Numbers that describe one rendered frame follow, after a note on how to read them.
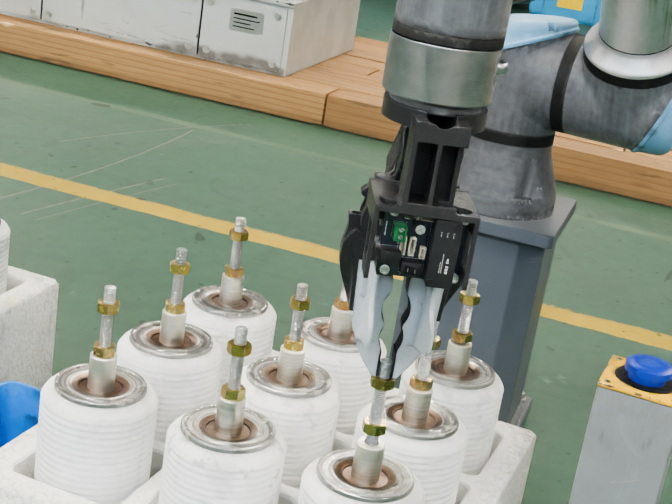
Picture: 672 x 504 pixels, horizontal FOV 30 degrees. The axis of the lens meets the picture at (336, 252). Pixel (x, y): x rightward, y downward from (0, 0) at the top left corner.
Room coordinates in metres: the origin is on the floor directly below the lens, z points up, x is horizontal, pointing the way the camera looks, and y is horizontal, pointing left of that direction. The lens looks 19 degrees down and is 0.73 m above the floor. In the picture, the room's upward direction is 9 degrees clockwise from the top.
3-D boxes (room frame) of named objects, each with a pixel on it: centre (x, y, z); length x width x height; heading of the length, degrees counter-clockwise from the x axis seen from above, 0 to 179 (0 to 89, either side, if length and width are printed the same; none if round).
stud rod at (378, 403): (0.85, -0.05, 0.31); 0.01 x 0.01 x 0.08
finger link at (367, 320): (0.83, -0.03, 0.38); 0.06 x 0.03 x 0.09; 6
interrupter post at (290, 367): (1.00, 0.02, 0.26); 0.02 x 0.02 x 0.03
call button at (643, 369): (0.98, -0.28, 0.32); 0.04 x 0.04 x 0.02
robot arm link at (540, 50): (1.49, -0.19, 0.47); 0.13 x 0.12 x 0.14; 67
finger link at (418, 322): (0.83, -0.07, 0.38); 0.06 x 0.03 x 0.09; 6
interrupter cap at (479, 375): (1.07, -0.13, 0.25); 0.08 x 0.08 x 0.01
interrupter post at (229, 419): (0.89, 0.06, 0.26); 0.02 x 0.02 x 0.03
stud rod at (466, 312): (1.07, -0.13, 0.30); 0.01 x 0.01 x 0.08
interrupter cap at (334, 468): (0.85, -0.05, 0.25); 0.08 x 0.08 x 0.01
